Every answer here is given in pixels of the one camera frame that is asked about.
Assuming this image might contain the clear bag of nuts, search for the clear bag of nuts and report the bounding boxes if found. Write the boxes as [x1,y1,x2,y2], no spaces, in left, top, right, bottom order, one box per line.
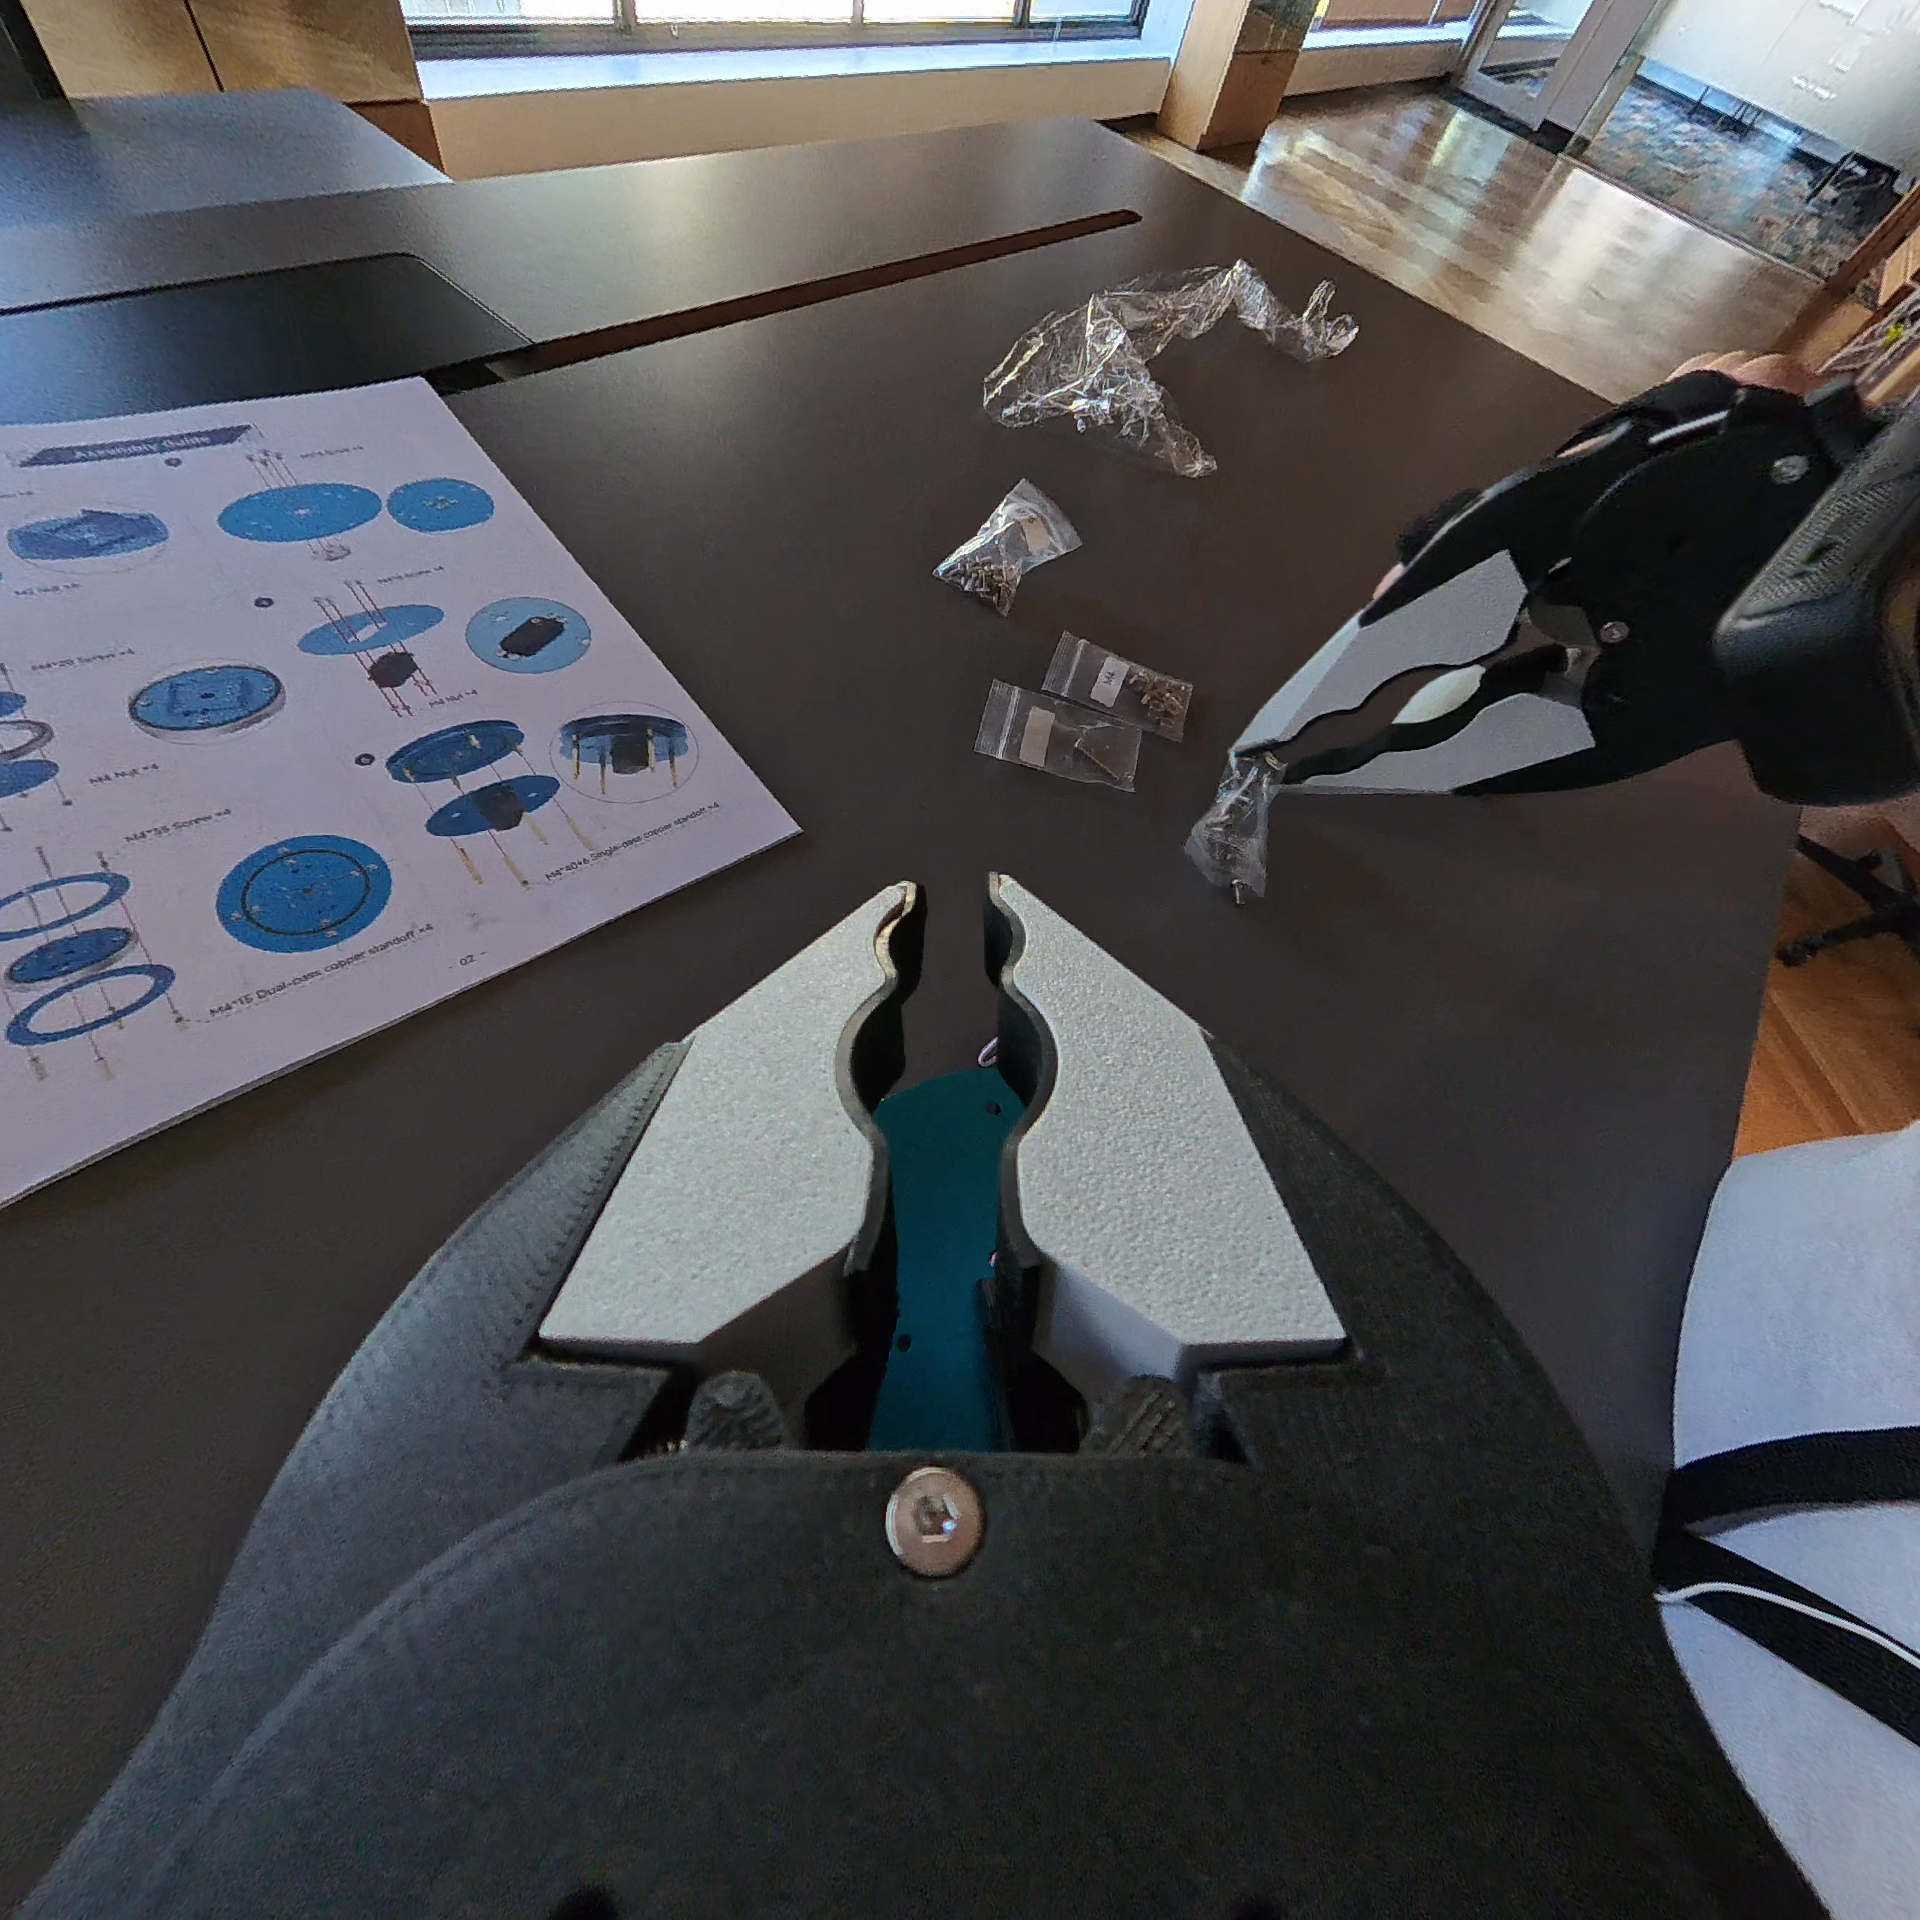
[1039,632,1194,742]

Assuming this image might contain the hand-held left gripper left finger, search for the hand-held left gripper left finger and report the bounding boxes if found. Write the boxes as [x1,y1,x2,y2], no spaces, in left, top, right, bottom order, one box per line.
[537,877,920,1374]

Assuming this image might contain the dark grey desk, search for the dark grey desk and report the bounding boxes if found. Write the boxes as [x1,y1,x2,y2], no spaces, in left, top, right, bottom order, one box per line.
[0,90,533,431]
[0,120,1802,1879]

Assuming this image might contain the person's right hand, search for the person's right hand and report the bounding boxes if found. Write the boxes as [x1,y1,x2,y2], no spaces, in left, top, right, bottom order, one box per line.
[1662,349,1861,404]

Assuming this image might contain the clear bag with flat part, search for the clear bag with flat part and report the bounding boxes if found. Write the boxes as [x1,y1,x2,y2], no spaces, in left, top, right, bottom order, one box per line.
[977,677,1144,791]

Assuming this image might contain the open instruction booklet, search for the open instruction booklet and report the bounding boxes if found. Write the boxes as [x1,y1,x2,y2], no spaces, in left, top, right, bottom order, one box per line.
[0,375,802,1209]

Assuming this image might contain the person's white shirt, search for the person's white shirt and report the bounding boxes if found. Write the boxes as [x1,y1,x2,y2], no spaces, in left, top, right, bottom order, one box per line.
[1649,1125,1920,1920]

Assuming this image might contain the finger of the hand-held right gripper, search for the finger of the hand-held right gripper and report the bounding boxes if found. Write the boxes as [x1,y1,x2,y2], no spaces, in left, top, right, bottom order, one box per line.
[1224,546,1538,777]
[1289,661,1598,801]

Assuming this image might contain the blue round metal plate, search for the blue round metal plate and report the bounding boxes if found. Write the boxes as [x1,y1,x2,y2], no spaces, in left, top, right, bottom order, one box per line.
[866,1071,1036,1452]

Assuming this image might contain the small clear screw bag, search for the small clear screw bag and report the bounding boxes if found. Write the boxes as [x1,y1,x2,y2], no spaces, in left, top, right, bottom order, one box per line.
[936,477,1086,620]
[1183,751,1277,901]

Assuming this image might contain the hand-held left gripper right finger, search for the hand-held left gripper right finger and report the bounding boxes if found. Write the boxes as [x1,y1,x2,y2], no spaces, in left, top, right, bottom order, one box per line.
[980,874,1346,1419]

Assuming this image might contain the black office chair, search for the black office chair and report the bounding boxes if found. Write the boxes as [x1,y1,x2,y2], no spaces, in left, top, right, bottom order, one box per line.
[1787,835,1920,960]

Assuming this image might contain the crumpled clear plastic wrap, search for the crumpled clear plastic wrap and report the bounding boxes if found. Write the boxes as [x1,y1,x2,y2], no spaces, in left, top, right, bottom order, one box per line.
[980,259,1361,479]

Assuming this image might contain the black harness strap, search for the black harness strap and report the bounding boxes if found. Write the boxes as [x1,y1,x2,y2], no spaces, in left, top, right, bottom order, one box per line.
[1649,1424,1920,1712]

